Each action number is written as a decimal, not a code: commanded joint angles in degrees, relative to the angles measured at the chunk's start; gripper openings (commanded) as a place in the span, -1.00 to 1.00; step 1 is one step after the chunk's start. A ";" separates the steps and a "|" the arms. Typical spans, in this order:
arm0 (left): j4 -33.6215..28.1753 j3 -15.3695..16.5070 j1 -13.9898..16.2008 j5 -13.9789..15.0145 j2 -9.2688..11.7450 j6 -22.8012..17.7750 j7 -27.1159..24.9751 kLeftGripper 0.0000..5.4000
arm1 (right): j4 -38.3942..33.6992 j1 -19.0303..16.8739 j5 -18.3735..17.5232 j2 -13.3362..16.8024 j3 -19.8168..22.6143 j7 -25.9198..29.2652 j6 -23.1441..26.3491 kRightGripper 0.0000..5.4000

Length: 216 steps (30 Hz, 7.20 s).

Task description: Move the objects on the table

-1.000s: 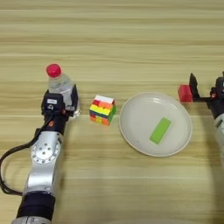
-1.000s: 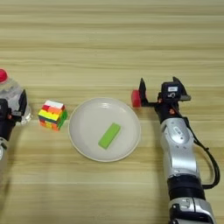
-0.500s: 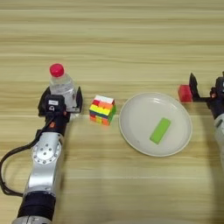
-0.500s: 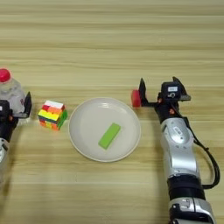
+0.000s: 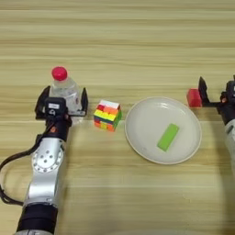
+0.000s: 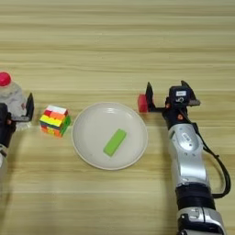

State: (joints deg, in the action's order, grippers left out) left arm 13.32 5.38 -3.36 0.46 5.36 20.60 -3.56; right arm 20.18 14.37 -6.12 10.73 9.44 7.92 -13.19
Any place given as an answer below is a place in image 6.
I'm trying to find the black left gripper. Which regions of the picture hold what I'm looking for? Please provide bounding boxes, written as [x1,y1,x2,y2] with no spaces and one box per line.
[0,92,35,149]

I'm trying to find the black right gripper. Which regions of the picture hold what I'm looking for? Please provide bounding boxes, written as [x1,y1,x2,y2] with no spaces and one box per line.
[144,80,201,129]

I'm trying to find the clear bottle with red cap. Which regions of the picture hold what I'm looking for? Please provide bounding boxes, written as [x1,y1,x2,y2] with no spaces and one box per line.
[0,72,31,129]

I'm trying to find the multicolour puzzle cube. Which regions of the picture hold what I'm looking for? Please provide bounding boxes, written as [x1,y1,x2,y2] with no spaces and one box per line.
[39,105,72,138]

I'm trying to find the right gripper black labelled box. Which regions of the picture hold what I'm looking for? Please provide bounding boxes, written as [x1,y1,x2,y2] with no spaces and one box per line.
[168,85,192,106]

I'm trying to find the small red cube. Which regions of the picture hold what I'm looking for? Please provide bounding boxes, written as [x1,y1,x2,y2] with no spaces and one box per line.
[137,93,150,114]

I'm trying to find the round white plate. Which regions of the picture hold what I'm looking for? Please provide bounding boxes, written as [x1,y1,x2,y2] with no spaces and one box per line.
[71,102,149,171]

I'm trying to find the green rectangular block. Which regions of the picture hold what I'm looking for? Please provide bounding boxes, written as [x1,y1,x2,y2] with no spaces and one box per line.
[102,128,128,158]

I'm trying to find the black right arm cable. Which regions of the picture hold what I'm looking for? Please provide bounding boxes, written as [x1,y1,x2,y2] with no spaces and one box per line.
[192,122,232,199]

